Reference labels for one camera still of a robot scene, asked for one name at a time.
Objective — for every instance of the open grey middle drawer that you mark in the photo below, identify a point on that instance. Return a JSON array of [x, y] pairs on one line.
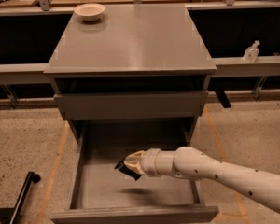
[[100, 194]]

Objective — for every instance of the grey metal rail shelf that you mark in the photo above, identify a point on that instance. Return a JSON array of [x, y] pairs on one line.
[[226, 67]]

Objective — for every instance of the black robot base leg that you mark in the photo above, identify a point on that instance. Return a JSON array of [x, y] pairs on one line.
[[10, 215]]

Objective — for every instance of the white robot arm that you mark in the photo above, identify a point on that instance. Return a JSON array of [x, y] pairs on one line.
[[190, 163]]

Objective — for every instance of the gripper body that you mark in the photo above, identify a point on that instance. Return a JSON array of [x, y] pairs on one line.
[[149, 163]]

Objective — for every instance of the white ceramic bowl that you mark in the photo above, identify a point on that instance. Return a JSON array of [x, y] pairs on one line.
[[90, 11]]

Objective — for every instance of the clear sanitizer pump bottle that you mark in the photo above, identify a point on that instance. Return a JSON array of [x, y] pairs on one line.
[[251, 53]]

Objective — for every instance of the closed grey top drawer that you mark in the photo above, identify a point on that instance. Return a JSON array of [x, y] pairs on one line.
[[146, 105]]

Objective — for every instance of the grey drawer cabinet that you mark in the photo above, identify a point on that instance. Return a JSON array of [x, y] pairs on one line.
[[133, 48]]

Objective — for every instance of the dark blueberry rxbar wrapper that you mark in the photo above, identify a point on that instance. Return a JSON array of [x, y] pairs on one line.
[[127, 171]]

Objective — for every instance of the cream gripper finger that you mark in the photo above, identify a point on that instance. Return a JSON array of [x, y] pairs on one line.
[[133, 162]]

